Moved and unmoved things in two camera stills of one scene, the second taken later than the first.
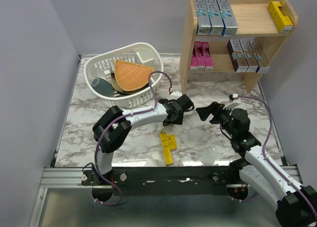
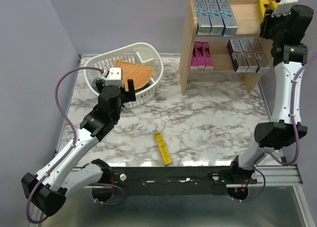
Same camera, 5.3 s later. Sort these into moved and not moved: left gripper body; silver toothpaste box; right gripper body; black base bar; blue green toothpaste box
Moved: left gripper body; right gripper body
Not moved: blue green toothpaste box; silver toothpaste box; black base bar
